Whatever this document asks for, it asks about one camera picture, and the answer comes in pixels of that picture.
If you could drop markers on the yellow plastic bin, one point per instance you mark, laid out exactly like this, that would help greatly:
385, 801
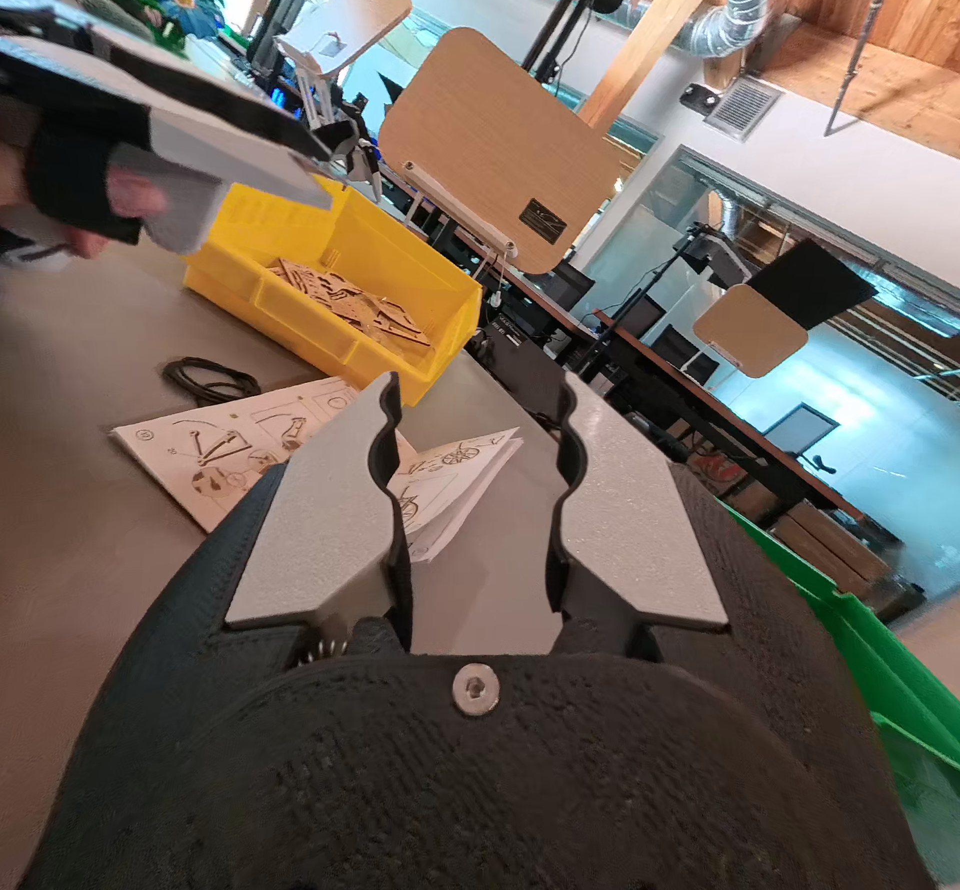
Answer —
360, 245

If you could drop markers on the small tilted wooden tabletop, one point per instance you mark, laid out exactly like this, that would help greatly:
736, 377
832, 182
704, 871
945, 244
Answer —
750, 331

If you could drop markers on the black flag panel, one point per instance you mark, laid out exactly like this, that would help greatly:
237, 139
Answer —
817, 283

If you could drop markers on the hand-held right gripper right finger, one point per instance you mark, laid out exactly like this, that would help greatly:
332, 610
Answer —
637, 530

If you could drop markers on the black rubber bands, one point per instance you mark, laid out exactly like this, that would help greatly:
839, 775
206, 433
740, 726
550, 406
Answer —
210, 380

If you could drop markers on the black computer monitor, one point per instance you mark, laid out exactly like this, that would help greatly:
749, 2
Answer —
274, 28

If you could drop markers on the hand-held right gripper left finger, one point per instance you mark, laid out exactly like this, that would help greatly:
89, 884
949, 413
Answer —
307, 530

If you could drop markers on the white wall vent grille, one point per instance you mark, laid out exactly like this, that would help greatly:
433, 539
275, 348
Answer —
744, 107

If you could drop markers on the grey desk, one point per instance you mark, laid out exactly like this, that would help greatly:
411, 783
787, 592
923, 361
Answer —
90, 350

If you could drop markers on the long brown table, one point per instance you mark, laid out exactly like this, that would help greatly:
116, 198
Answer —
712, 388

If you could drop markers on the person's left hand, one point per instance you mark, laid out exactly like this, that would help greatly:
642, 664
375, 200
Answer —
135, 193

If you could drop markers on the large tilted wooden tabletop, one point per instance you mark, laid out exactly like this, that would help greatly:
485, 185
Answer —
487, 140

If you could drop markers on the pile of wooden puzzle pieces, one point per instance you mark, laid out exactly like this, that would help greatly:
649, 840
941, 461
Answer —
352, 305

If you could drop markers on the wooden support post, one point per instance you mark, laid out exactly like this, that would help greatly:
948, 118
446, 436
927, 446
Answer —
660, 28

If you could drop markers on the paper instruction booklet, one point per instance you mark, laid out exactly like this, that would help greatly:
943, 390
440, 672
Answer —
202, 455

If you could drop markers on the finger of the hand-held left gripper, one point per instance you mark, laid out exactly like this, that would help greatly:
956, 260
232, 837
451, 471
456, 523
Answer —
184, 208
225, 148

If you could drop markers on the tilted tabletop with white frame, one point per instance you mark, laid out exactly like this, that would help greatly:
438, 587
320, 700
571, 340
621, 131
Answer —
352, 20

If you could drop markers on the green plastic bin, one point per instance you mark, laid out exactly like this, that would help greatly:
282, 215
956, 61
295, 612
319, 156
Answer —
900, 680

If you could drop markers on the stack of cardboard boxes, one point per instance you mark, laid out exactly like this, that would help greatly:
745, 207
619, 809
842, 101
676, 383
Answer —
832, 545

